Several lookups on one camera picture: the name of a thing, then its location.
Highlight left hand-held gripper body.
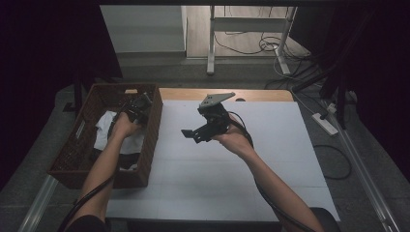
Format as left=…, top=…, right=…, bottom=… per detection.
left=120, top=92, right=155, bottom=126

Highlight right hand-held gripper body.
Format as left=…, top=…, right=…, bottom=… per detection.
left=192, top=91, right=237, bottom=143

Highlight white garment with black waistband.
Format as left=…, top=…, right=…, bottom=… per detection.
left=92, top=110, right=147, bottom=171

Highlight brown woven basket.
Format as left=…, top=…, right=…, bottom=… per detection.
left=46, top=82, right=163, bottom=190

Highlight person's left hand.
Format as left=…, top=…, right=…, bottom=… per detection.
left=109, top=111, right=145, bottom=140

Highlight person's right hand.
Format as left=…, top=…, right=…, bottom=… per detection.
left=212, top=112, right=256, bottom=160

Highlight white table mat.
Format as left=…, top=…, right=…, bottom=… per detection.
left=105, top=100, right=341, bottom=222

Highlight black metal stand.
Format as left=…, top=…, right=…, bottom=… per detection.
left=62, top=75, right=85, bottom=114

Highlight dark curtain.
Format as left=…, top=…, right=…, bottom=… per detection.
left=289, top=0, right=410, bottom=182
left=0, top=0, right=124, bottom=191

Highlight white power strip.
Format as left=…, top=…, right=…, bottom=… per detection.
left=310, top=111, right=339, bottom=136

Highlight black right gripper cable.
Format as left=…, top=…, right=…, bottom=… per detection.
left=227, top=110, right=312, bottom=232

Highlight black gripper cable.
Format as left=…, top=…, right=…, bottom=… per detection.
left=57, top=175, right=114, bottom=232
left=227, top=110, right=312, bottom=232

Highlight white metal desk frame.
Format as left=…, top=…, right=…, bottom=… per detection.
left=206, top=5, right=298, bottom=76

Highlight tangled floor cables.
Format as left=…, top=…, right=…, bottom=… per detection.
left=214, top=31, right=312, bottom=64

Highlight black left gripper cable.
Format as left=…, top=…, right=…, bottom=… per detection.
left=57, top=175, right=114, bottom=232

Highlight aluminium rail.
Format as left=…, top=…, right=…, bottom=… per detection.
left=335, top=124, right=401, bottom=232
left=17, top=175, right=60, bottom=232

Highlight black floor cable loop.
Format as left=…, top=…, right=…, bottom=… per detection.
left=312, top=144, right=353, bottom=181

